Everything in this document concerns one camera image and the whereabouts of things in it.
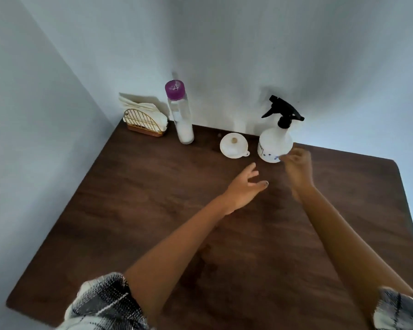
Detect white spray bottle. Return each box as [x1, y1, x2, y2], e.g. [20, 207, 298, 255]
[257, 125, 294, 164]

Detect gold wire napkin holder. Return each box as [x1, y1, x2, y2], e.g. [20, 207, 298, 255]
[123, 109, 165, 138]

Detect purple bottle cap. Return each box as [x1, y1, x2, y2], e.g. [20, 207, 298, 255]
[165, 79, 186, 101]

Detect dark wooden table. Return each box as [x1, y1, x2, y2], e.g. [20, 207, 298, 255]
[6, 120, 413, 330]

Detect person's right forearm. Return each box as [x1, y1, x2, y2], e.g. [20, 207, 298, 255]
[292, 187, 413, 324]

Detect white plastic funnel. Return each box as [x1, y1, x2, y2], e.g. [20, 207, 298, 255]
[219, 132, 251, 159]

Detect tall frosted clear bottle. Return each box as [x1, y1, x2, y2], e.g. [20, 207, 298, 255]
[167, 94, 195, 145]

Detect black spray trigger head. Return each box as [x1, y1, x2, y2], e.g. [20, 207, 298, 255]
[261, 95, 305, 130]

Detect white paper napkins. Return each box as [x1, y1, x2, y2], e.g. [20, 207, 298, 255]
[118, 92, 168, 132]

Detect black white plaid shirt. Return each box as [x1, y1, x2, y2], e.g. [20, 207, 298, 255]
[56, 272, 413, 330]

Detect person's right hand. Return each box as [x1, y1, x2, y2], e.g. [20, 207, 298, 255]
[279, 147, 314, 203]

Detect person's left forearm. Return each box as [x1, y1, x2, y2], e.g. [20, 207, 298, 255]
[123, 195, 234, 327]

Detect person's left hand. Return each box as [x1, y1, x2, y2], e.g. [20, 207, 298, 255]
[223, 162, 270, 215]

